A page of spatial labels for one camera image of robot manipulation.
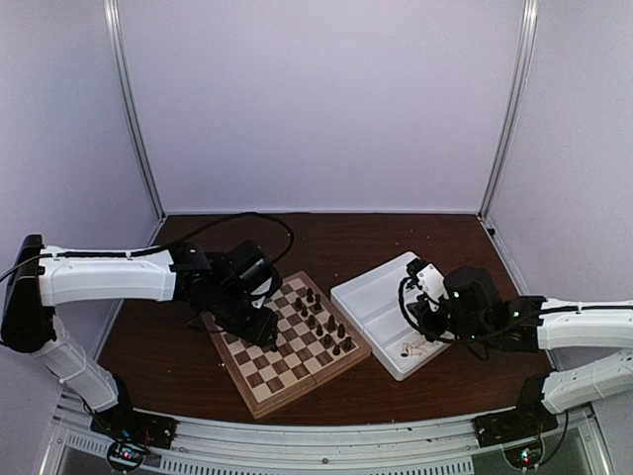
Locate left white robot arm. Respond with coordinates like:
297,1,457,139
1,235,282,439

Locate white chess pieces pile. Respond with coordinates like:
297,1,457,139
400,338,432,358

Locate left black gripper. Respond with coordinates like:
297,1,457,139
209,286,278,347

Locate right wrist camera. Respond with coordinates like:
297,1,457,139
407,258,448,312

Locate wooden chessboard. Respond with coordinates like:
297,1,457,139
203,271,371,419

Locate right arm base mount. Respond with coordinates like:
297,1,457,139
473,403,559,447

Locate dark chess king piece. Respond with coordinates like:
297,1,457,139
326,315,336,332

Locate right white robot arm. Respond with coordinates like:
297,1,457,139
399,259,632,437

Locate aluminium frame rail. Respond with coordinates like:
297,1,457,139
36,391,615,474

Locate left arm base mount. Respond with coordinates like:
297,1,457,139
90,410,177,449

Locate white divided plastic tray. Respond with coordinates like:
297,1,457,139
330,251,448,381

